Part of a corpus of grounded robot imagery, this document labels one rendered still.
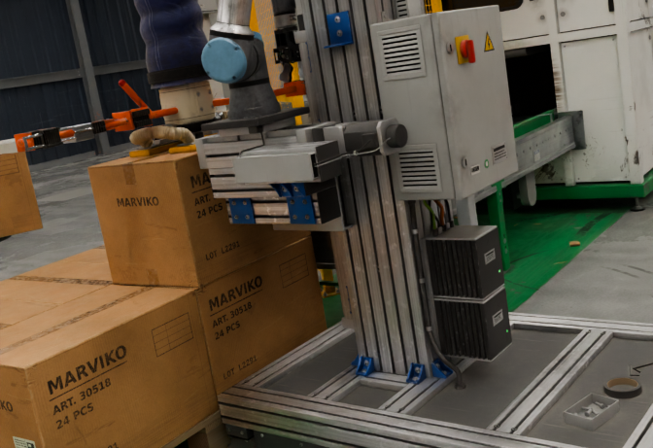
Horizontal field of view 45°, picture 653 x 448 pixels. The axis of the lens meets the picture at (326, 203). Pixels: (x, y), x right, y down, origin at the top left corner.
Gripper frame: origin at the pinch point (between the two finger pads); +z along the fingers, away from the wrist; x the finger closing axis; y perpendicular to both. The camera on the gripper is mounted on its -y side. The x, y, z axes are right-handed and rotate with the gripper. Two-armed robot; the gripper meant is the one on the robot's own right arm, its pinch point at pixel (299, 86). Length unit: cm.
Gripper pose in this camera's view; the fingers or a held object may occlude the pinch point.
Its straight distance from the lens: 279.7
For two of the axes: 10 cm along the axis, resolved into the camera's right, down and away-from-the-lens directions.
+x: 8.2, -0.2, -5.8
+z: 1.5, 9.7, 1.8
